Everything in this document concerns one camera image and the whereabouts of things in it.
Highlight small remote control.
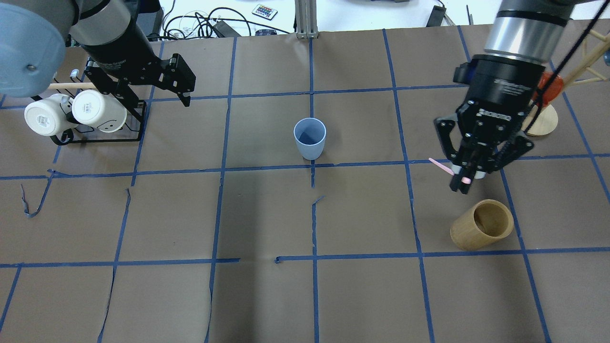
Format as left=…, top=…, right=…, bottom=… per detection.
left=251, top=4, right=278, bottom=21

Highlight black power adapter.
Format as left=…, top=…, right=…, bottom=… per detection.
left=426, top=6, right=446, bottom=27

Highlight wooden mug tree stand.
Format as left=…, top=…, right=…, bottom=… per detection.
left=521, top=30, right=610, bottom=136

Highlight black wire mug rack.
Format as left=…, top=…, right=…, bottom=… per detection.
left=34, top=87, right=147, bottom=146

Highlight aluminium frame post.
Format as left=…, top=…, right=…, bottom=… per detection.
left=294, top=0, right=319, bottom=39

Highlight white mug left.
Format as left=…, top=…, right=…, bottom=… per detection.
left=24, top=93, right=79, bottom=137

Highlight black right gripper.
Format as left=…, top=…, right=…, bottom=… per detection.
left=433, top=54, right=545, bottom=194

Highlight light blue plastic cup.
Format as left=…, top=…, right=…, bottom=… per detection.
left=293, top=118, right=327, bottom=161

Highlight white mug right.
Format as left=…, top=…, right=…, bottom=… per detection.
left=71, top=90, right=128, bottom=133

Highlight orange mug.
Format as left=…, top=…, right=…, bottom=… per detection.
left=531, top=71, right=564, bottom=107

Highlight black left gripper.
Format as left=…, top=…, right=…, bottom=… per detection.
left=83, top=36, right=196, bottom=107

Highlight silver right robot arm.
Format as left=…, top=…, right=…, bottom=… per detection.
left=433, top=0, right=576, bottom=194

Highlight bamboo chopstick holder cup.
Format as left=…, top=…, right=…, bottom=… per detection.
left=449, top=199, right=515, bottom=251

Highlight blue mug on tree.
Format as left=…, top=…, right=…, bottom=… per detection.
left=603, top=50, right=610, bottom=66

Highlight white mug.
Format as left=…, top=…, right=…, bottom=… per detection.
left=71, top=90, right=128, bottom=133
left=24, top=93, right=79, bottom=137

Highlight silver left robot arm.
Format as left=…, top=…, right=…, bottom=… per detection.
left=1, top=0, right=464, bottom=102

